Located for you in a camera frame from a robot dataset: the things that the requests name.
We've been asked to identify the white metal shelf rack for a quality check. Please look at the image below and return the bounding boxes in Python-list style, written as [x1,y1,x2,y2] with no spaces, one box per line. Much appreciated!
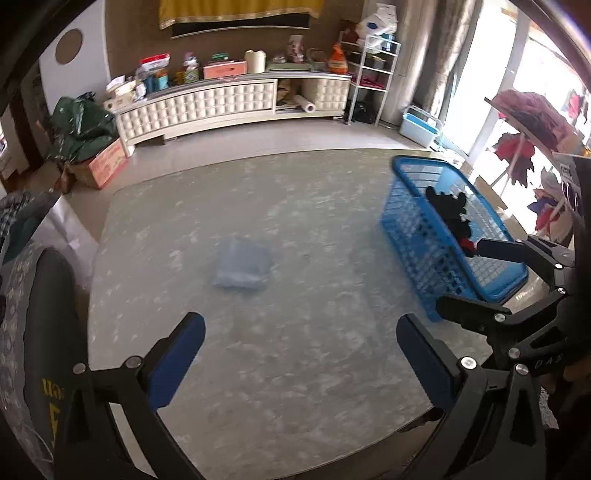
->
[339,33,401,126]

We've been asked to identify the standing air conditioner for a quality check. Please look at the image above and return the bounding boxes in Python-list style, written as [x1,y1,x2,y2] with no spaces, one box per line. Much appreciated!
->
[381,0,439,126]

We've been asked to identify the grey chair cover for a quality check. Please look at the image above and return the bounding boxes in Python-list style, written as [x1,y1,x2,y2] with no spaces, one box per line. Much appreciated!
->
[0,241,89,478]

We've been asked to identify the cardboard box with red print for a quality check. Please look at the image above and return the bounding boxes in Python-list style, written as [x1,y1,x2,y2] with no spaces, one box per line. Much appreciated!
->
[67,139,127,190]

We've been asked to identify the white paper roll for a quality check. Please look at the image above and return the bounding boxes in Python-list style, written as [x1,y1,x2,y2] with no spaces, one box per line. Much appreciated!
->
[293,95,317,114]

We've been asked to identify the green plastic bag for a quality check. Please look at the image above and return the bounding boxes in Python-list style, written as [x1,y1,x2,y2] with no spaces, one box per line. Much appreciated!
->
[48,94,119,164]

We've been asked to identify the yellow cloth TV cover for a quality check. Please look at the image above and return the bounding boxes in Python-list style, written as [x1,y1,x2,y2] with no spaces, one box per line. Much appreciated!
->
[158,0,325,30]

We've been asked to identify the white tufted TV cabinet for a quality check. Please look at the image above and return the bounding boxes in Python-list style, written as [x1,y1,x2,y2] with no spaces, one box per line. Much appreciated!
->
[113,72,349,156]

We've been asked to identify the pink drawer box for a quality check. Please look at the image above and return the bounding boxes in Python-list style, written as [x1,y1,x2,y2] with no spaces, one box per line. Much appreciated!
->
[202,60,247,80]

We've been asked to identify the silver gift bag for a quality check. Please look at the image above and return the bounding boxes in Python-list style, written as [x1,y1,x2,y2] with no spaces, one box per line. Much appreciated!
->
[4,191,98,292]

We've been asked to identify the patterned curtain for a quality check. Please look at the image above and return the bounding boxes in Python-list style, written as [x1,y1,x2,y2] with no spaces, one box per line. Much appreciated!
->
[415,0,476,117]

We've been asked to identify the pink clothes pile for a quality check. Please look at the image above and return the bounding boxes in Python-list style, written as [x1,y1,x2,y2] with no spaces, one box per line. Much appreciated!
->
[491,89,577,151]

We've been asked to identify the light blue cloth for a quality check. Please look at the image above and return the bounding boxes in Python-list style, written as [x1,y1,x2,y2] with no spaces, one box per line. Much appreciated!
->
[213,237,273,290]

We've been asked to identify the white jug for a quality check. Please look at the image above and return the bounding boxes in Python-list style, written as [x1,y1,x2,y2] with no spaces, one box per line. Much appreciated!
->
[245,50,266,74]

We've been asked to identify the blue white storage bin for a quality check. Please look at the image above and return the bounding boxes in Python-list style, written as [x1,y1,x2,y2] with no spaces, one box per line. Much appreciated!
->
[400,105,444,148]

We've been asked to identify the wooden clothes rack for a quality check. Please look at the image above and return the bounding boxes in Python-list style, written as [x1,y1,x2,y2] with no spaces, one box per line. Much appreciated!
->
[483,96,591,195]

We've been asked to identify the white plastic bag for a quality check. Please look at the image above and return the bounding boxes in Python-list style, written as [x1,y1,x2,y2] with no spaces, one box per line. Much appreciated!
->
[356,3,398,38]

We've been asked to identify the blue plastic basket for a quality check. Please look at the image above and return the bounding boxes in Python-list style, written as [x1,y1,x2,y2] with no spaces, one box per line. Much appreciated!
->
[381,155,529,322]

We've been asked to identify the black plush toy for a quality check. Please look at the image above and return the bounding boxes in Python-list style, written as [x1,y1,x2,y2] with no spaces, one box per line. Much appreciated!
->
[425,186,476,258]

